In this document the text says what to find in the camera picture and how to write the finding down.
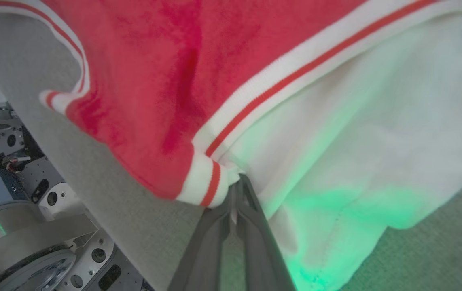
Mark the blue-grey electronics box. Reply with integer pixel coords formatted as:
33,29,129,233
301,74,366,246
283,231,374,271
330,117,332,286
0,169,29,207

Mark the silver robot wheeled base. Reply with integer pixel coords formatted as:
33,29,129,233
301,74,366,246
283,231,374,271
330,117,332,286
0,101,155,291

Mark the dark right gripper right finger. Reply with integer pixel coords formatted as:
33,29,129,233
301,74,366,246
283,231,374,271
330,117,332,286
237,174,297,291

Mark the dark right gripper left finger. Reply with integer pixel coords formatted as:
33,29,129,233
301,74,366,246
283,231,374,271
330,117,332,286
167,180,242,291

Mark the red and white garment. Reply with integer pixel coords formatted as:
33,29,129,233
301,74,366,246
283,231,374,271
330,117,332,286
0,0,462,291

